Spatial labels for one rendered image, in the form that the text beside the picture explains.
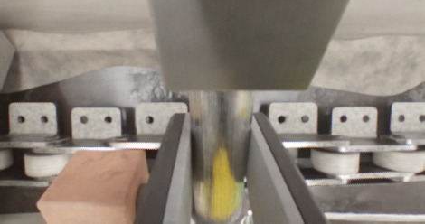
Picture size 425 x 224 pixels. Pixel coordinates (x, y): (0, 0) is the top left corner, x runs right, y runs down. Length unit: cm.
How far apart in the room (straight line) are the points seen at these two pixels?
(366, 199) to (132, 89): 26
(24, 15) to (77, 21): 5
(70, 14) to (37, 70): 7
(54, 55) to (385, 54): 33
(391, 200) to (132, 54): 29
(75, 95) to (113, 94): 4
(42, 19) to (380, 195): 37
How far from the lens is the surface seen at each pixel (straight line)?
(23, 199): 28
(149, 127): 22
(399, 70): 30
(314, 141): 20
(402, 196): 29
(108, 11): 24
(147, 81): 24
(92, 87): 26
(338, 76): 27
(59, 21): 27
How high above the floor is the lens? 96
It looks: 86 degrees down
